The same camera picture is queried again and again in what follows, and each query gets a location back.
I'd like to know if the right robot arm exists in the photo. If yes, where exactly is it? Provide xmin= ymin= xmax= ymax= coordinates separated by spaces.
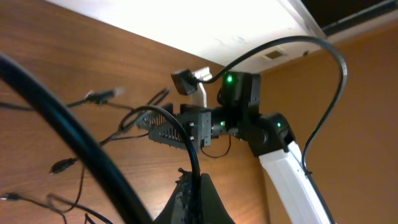
xmin=175 ymin=72 xmax=332 ymax=223

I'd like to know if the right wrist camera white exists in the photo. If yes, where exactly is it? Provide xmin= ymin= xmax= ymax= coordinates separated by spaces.
xmin=171 ymin=67 xmax=213 ymax=108

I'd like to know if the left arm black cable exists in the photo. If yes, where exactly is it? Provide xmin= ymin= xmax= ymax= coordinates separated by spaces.
xmin=0 ymin=52 xmax=153 ymax=224

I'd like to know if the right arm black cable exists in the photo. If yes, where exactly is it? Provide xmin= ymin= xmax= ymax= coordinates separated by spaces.
xmin=198 ymin=35 xmax=348 ymax=224

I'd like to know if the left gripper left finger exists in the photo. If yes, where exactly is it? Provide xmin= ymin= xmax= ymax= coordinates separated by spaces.
xmin=154 ymin=167 xmax=192 ymax=224

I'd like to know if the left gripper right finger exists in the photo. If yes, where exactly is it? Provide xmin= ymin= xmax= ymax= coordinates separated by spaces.
xmin=200 ymin=174 xmax=235 ymax=224

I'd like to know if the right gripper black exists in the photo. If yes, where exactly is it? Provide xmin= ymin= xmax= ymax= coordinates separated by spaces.
xmin=136 ymin=104 xmax=211 ymax=152

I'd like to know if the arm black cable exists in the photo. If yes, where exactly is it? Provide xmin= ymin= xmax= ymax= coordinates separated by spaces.
xmin=198 ymin=35 xmax=348 ymax=224
xmin=0 ymin=52 xmax=153 ymax=224

